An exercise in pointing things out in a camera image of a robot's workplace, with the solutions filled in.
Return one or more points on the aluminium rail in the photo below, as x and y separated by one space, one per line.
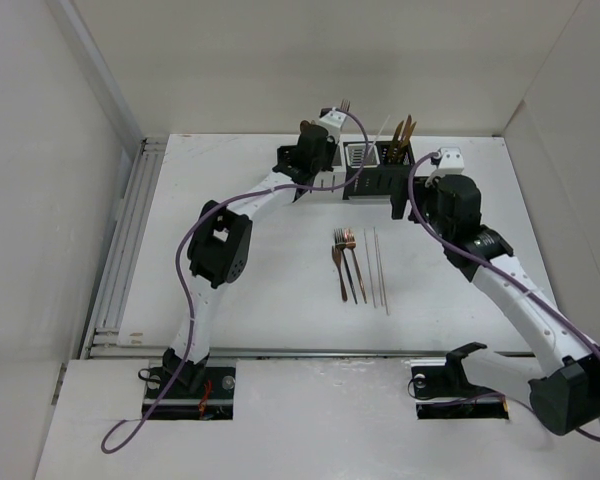
108 351
130 215

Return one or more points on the front aluminium rail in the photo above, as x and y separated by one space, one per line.
108 351

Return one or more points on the copper knife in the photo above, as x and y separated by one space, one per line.
403 140

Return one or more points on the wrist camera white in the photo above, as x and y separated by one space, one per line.
447 161
332 120

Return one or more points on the metal chopstick right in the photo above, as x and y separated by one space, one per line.
381 279

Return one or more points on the white utensil holder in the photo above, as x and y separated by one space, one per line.
325 182

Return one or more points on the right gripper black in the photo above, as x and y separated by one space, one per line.
422 188

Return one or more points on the large copper spoon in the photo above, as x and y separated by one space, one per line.
305 124

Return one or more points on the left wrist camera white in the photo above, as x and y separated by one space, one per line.
332 120

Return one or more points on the black fork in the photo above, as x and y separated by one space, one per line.
339 241

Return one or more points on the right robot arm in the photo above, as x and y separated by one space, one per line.
562 387

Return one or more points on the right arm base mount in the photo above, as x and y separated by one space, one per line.
442 391

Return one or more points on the copper fork right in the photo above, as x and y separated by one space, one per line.
350 243

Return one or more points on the metal chopstick left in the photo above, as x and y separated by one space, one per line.
369 269

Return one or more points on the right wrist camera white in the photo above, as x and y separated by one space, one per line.
447 161

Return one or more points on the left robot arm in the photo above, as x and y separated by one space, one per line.
215 250

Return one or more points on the metal chopstick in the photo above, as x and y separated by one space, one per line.
381 279
369 269

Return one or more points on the black utensil holder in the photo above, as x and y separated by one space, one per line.
382 172

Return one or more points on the aluminium rail left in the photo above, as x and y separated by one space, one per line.
130 215

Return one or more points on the gold knife black handle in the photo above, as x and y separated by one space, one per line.
410 140

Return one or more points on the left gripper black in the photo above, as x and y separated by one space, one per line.
330 144

